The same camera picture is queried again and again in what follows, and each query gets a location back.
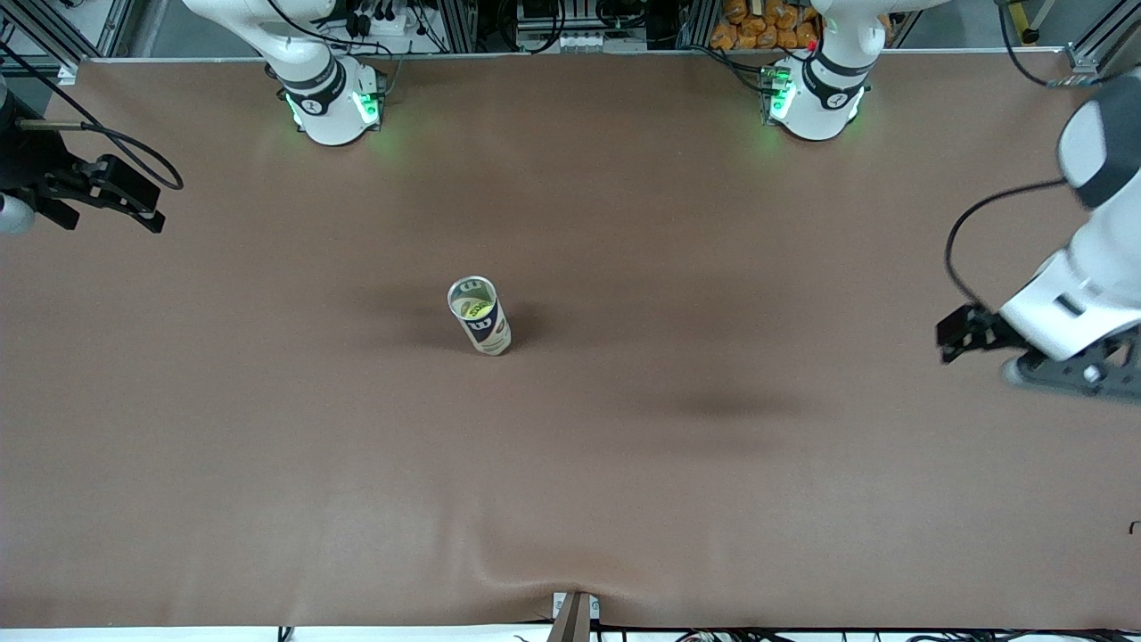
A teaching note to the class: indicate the yellow tennis ball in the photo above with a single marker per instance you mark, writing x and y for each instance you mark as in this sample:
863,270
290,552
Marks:
472,309

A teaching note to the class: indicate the brown table mat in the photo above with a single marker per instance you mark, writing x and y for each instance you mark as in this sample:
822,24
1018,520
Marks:
570,490

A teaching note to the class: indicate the orange items pile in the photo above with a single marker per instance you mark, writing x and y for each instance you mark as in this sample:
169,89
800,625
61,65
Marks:
758,25

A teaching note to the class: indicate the white power strip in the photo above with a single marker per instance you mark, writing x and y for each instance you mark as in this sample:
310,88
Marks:
383,23

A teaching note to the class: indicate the yellow bar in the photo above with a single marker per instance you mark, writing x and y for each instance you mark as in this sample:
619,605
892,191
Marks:
1025,22

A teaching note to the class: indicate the white connector strip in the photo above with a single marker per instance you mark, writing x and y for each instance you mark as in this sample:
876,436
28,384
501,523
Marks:
584,41

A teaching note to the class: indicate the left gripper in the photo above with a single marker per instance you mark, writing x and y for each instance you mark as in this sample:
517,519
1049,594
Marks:
981,328

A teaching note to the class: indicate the aluminium table frame rail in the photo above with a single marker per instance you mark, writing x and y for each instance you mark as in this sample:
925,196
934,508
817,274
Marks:
579,53

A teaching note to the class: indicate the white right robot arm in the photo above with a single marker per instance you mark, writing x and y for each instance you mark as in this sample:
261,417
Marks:
321,98

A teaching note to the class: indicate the clear tennis ball can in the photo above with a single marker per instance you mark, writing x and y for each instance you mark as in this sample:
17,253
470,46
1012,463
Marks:
490,337

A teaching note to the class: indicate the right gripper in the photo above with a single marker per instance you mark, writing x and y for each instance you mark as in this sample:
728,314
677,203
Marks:
27,167

